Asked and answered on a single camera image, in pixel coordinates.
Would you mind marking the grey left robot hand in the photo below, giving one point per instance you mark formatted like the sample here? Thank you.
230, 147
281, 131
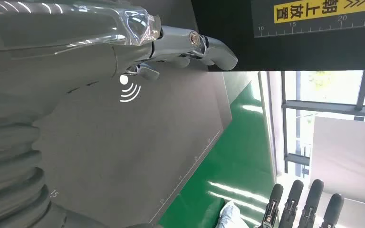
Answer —
59, 56

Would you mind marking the grey plastic mailer package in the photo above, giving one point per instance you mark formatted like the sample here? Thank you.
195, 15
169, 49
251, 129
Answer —
231, 217

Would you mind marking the black inbound scanner machine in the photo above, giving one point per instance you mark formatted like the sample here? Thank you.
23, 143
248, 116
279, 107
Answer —
122, 151

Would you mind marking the yellow warning label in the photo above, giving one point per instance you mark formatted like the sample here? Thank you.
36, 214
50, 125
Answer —
321, 11

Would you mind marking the grey window frame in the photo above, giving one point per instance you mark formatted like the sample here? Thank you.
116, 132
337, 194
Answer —
327, 107

